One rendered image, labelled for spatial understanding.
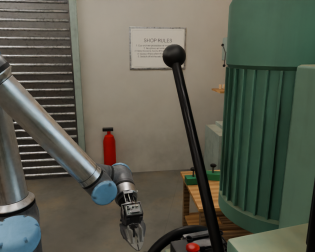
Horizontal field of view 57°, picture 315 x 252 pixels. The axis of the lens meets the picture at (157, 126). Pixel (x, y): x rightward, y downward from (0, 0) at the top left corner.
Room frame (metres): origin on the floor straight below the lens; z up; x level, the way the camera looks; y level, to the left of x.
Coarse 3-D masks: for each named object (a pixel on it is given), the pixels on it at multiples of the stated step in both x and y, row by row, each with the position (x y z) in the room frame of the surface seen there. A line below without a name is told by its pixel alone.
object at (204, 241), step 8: (200, 232) 0.63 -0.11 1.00; (176, 240) 0.59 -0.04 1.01; (184, 240) 0.59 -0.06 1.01; (192, 240) 0.60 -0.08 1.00; (200, 240) 0.60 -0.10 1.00; (208, 240) 0.60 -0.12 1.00; (176, 248) 0.56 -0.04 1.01; (184, 248) 0.56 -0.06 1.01; (208, 248) 0.57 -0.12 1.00; (224, 248) 0.57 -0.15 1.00
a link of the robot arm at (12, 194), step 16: (0, 112) 0.91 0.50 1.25; (0, 128) 0.91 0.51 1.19; (0, 144) 0.90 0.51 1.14; (16, 144) 0.96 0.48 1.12; (0, 160) 0.90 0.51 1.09; (16, 160) 0.94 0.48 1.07; (0, 176) 0.90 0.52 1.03; (16, 176) 0.93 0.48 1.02; (0, 192) 0.90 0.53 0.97; (16, 192) 0.92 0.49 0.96; (0, 208) 0.89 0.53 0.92; (16, 208) 0.90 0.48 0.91; (32, 208) 0.94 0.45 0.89
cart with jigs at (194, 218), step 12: (192, 168) 1.91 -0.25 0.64; (192, 180) 1.89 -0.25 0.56; (216, 180) 1.96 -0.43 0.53; (192, 192) 1.77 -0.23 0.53; (216, 192) 1.77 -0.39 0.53; (216, 204) 1.61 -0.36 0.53; (192, 216) 2.05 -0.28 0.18; (204, 216) 1.59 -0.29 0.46; (216, 216) 2.05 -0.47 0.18; (228, 228) 1.86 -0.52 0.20; (240, 228) 1.87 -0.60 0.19
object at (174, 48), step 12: (168, 48) 0.43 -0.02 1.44; (180, 48) 0.43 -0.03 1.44; (168, 60) 0.43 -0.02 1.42; (180, 60) 0.43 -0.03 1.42; (180, 72) 0.42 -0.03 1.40; (180, 84) 0.41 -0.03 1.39; (180, 96) 0.40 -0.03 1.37; (192, 120) 0.38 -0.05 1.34; (192, 132) 0.37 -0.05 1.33; (192, 144) 0.36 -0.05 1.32; (192, 156) 0.35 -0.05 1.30; (204, 168) 0.34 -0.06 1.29; (204, 180) 0.33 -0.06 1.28; (204, 192) 0.32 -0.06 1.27; (204, 204) 0.32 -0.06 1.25; (216, 228) 0.30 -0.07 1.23; (216, 240) 0.29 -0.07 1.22
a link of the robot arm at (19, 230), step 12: (12, 216) 0.86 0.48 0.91; (24, 216) 0.87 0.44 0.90; (0, 228) 0.80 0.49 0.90; (12, 228) 0.80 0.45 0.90; (24, 228) 0.80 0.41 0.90; (36, 228) 0.81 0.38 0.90; (0, 240) 0.75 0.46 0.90; (12, 240) 0.75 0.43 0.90; (24, 240) 0.76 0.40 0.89; (36, 240) 0.79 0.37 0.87
